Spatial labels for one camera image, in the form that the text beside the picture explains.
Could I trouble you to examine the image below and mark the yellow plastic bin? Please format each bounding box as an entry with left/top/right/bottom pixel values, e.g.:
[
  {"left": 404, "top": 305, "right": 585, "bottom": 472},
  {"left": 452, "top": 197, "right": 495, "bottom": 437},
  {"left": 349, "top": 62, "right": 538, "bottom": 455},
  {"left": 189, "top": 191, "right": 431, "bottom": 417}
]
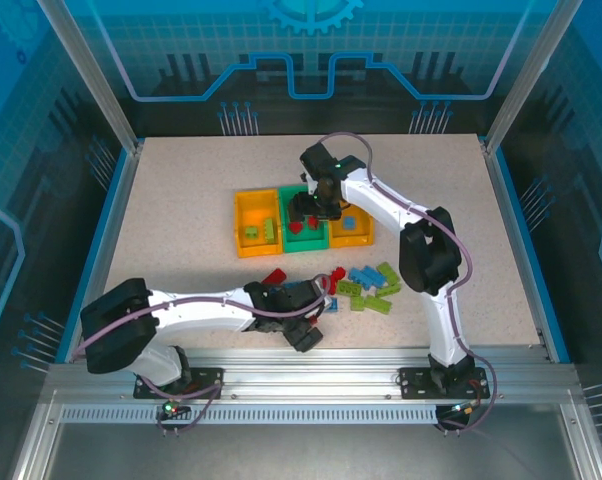
[
  {"left": 233, "top": 188, "right": 284, "bottom": 260},
  {"left": 326, "top": 202, "right": 375, "bottom": 250}
]

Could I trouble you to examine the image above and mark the green plastic bin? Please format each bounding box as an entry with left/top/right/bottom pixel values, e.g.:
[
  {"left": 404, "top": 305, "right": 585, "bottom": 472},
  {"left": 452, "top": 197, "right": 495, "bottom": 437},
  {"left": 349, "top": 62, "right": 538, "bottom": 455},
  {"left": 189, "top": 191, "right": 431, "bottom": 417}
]
[{"left": 277, "top": 184, "right": 331, "bottom": 254}]

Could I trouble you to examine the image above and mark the wide aluminium base rail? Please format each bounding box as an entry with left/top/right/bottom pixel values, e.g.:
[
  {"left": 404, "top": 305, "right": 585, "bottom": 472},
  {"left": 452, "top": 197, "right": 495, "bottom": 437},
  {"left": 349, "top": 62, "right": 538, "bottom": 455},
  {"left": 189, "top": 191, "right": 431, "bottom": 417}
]
[{"left": 45, "top": 347, "right": 580, "bottom": 404}]

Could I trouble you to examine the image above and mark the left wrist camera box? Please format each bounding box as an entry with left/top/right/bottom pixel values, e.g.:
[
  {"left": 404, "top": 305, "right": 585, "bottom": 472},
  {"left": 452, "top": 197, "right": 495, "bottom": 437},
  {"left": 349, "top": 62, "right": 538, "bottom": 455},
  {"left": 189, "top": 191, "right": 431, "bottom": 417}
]
[{"left": 310, "top": 275, "right": 331, "bottom": 308}]

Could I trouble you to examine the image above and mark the slotted grey cable duct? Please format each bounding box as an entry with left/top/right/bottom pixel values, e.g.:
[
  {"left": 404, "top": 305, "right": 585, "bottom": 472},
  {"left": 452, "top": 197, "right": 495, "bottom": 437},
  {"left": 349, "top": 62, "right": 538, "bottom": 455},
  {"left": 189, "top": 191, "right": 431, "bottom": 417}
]
[{"left": 59, "top": 404, "right": 440, "bottom": 427}]

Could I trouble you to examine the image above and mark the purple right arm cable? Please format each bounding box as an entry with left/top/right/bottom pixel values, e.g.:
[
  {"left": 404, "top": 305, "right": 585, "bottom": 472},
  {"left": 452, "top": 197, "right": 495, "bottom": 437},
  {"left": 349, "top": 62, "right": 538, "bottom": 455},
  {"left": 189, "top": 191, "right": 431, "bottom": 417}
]
[{"left": 315, "top": 131, "right": 500, "bottom": 436}]

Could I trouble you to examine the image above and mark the aluminium frame post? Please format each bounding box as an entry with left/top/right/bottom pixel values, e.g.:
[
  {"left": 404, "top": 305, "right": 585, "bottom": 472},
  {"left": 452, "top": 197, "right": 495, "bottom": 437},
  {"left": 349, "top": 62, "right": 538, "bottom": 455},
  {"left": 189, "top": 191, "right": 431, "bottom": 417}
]
[
  {"left": 482, "top": 0, "right": 580, "bottom": 154},
  {"left": 34, "top": 0, "right": 146, "bottom": 154}
]

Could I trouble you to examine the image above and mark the aluminium lower frame rail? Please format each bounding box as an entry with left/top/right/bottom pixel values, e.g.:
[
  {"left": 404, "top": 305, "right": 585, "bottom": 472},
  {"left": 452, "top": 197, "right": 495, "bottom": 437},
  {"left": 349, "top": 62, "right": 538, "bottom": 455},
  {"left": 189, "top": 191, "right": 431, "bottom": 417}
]
[
  {"left": 10, "top": 389, "right": 65, "bottom": 480},
  {"left": 560, "top": 394, "right": 602, "bottom": 480}
]

